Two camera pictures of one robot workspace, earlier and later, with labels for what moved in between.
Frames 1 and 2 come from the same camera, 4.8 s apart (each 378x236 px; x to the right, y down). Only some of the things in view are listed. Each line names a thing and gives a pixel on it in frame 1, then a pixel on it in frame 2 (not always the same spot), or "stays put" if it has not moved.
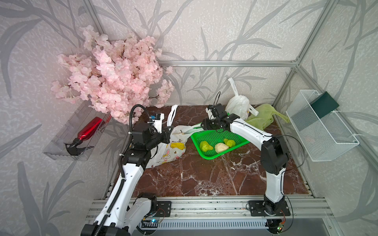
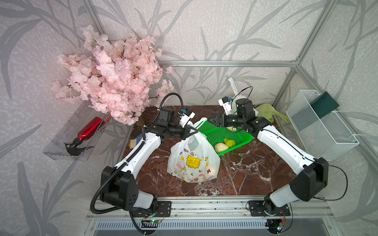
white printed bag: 175,149 → 194,160
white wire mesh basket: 323,138 stays put
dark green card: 324,104 stays put
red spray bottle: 89,128 stays put
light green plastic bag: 263,115 stays put
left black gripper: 166,134 → 185,132
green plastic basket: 212,137 stays put
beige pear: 220,147 stays put
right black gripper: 205,125 → 222,116
